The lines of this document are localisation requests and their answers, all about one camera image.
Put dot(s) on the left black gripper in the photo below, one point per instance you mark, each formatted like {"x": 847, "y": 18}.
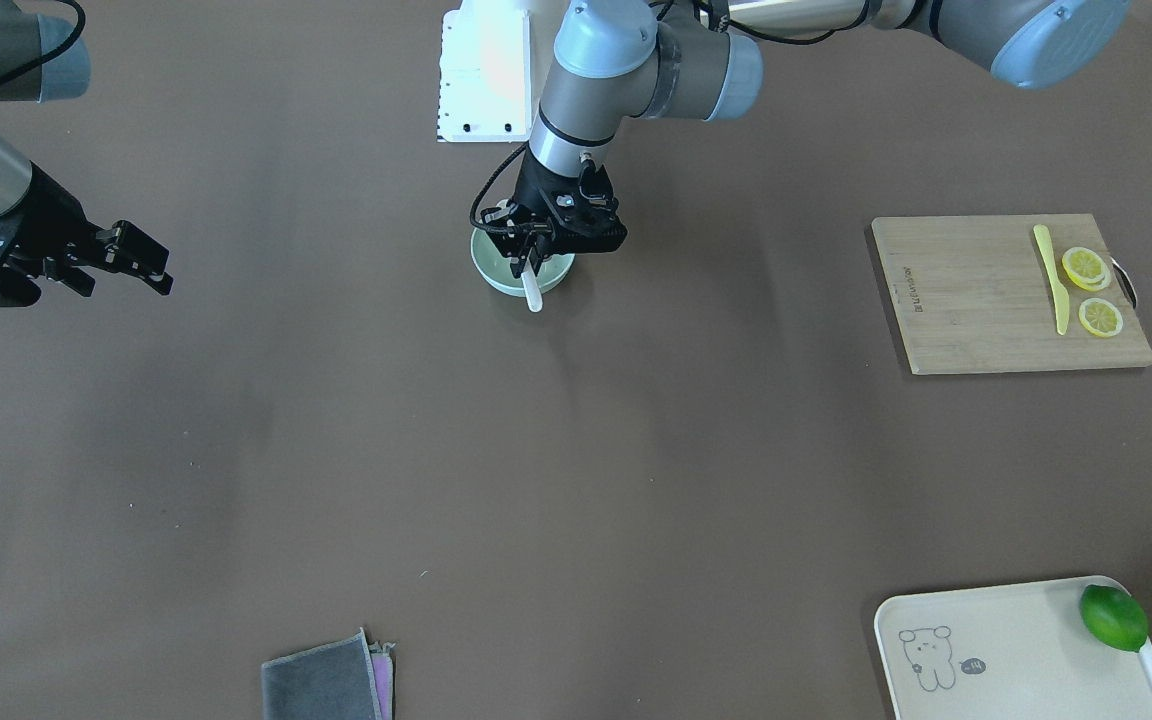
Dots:
{"x": 530, "y": 187}

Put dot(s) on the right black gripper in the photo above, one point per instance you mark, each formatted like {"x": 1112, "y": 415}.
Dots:
{"x": 49, "y": 222}

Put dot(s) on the white plastic spoon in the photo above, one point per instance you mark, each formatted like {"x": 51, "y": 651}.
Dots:
{"x": 532, "y": 293}

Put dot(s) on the light green bowl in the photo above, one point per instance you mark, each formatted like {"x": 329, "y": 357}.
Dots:
{"x": 496, "y": 270}

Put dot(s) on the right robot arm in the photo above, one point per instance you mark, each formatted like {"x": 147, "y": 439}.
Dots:
{"x": 43, "y": 58}

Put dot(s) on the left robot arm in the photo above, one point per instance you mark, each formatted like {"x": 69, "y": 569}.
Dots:
{"x": 703, "y": 60}

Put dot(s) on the bamboo cutting board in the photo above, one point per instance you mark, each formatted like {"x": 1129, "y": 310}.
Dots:
{"x": 969, "y": 296}

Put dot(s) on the grey folded cloth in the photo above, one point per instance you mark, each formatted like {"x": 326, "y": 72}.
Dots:
{"x": 350, "y": 679}

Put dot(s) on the yellow plastic knife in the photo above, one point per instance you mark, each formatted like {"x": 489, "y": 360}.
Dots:
{"x": 1059, "y": 295}

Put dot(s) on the lemon slice stack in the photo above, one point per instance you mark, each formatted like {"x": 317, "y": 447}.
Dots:
{"x": 1086, "y": 269}

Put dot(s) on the cream rabbit tray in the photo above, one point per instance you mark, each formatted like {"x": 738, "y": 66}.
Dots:
{"x": 1014, "y": 651}

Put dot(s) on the green lime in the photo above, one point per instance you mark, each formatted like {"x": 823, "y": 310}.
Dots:
{"x": 1114, "y": 617}

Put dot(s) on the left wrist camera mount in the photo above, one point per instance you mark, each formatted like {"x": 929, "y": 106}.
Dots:
{"x": 585, "y": 212}

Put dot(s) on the white pole base plate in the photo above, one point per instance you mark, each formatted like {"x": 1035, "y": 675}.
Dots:
{"x": 494, "y": 62}

